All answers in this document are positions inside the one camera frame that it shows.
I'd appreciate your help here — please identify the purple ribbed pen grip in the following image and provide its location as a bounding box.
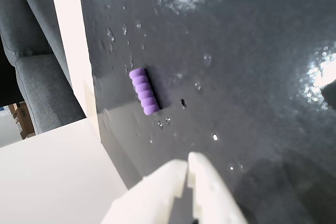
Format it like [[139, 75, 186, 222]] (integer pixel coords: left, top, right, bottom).
[[129, 67, 161, 116]]

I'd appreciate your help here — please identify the black glossy mat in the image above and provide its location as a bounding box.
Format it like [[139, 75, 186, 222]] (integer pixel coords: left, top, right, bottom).
[[76, 0, 336, 224]]

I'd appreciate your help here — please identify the grey fabric sofa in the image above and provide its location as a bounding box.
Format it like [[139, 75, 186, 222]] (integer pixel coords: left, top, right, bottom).
[[0, 0, 87, 135]]

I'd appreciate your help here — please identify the brown cardboard box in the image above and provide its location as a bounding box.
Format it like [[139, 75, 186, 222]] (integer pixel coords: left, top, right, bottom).
[[7, 100, 36, 140]]

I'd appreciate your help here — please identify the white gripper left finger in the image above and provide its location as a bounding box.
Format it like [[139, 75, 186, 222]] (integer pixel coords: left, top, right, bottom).
[[100, 159, 188, 224]]

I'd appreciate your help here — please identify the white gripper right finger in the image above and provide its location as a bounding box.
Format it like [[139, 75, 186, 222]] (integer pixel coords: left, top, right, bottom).
[[187, 151, 248, 224]]

